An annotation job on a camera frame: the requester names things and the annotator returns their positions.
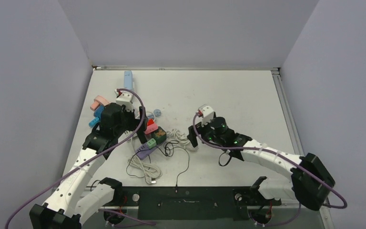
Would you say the dark green cube socket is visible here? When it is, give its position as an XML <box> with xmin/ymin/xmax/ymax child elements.
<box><xmin>151</xmin><ymin>126</ymin><xmax>167</xmax><ymax>145</ymax></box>

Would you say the blue adapter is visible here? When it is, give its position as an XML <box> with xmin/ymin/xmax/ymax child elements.
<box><xmin>88</xmin><ymin>105</ymin><xmax>104</xmax><ymax>128</ymax></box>

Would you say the light blue power strip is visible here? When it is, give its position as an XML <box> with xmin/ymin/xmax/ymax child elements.
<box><xmin>123</xmin><ymin>71</ymin><xmax>133</xmax><ymax>91</ymax></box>

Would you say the red pink plug adapter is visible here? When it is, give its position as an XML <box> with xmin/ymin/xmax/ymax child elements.
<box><xmin>144</xmin><ymin>119</ymin><xmax>159</xmax><ymax>135</ymax></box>

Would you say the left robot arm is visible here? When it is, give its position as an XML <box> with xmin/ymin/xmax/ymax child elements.
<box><xmin>30</xmin><ymin>103</ymin><xmax>148</xmax><ymax>229</ymax></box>

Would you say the purple USB power strip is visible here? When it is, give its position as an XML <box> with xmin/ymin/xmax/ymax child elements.
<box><xmin>134</xmin><ymin>145</ymin><xmax>157</xmax><ymax>160</ymax></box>

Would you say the white coiled cord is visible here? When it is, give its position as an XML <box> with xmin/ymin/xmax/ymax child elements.
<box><xmin>128</xmin><ymin>135</ymin><xmax>163</xmax><ymax>185</ymax></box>

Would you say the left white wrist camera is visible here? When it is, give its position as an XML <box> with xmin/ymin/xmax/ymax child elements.
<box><xmin>115</xmin><ymin>90</ymin><xmax>134</xmax><ymax>110</ymax></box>

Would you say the thin black cable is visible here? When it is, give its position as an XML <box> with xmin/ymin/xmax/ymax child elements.
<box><xmin>125</xmin><ymin>140</ymin><xmax>191</xmax><ymax>187</ymax></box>

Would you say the aluminium table frame rail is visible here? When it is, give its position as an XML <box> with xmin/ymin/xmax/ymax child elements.
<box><xmin>271</xmin><ymin>70</ymin><xmax>335</xmax><ymax>211</ymax></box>

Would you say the white cord of purple strip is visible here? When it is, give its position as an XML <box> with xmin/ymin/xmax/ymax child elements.
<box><xmin>166</xmin><ymin>128</ymin><xmax>199</xmax><ymax>153</ymax></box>

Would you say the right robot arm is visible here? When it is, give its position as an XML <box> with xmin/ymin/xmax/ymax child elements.
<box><xmin>187</xmin><ymin>117</ymin><xmax>336</xmax><ymax>211</ymax></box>

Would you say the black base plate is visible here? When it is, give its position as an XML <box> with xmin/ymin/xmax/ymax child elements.
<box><xmin>105</xmin><ymin>187</ymin><xmax>282</xmax><ymax>220</ymax></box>

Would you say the light green charger plug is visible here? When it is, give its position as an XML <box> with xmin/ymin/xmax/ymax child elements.
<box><xmin>146</xmin><ymin>138</ymin><xmax>157</xmax><ymax>149</ymax></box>

